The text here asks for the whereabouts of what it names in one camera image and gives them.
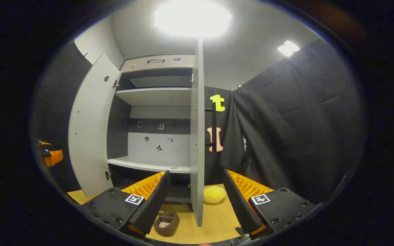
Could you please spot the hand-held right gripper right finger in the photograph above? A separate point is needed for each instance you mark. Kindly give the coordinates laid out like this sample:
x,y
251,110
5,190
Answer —
x,y
239,201

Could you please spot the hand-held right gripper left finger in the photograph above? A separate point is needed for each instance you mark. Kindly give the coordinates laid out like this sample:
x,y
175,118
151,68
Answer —
x,y
152,201

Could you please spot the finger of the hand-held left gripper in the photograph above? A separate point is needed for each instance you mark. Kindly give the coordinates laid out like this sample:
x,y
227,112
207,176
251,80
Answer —
x,y
54,158

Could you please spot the brown fuzzy shoe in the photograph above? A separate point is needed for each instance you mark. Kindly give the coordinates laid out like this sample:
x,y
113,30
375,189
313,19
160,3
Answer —
x,y
167,225

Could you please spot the grey shoe cabinet door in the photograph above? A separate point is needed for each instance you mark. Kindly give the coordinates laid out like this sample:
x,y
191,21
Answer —
x,y
91,130
197,136

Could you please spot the grey shoe cabinet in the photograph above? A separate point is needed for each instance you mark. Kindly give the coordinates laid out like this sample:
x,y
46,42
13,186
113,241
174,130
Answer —
x,y
156,97

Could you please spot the grey cabinet drawer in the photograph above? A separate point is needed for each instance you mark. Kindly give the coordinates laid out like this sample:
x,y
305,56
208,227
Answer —
x,y
183,63

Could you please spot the yellow plush cushion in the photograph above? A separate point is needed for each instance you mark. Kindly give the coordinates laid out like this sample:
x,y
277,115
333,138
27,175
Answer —
x,y
214,194

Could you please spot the black backdrop cloth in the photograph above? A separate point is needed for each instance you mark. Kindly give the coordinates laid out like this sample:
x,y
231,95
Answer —
x,y
303,119

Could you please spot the small ceiling light panel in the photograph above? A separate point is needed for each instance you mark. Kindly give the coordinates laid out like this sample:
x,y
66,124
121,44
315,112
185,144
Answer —
x,y
288,48

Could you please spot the large ceiling light panel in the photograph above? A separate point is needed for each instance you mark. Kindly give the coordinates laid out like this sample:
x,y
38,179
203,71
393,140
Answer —
x,y
192,18

